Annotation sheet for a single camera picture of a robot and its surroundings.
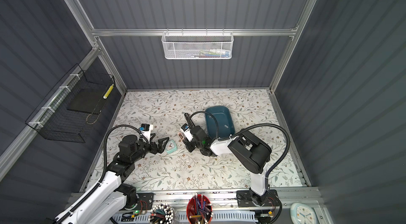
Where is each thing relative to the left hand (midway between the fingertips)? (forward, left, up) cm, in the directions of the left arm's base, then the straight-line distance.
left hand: (161, 136), depth 81 cm
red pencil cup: (-33, -19, -4) cm, 38 cm away
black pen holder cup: (-34, -5, +1) cm, 34 cm away
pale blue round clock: (-36, -63, -10) cm, 73 cm away
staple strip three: (+12, -37, -12) cm, 41 cm away
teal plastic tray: (+19, -37, -12) cm, 43 cm away
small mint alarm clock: (-1, -3, -11) cm, 11 cm away
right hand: (+2, -12, -11) cm, 16 cm away
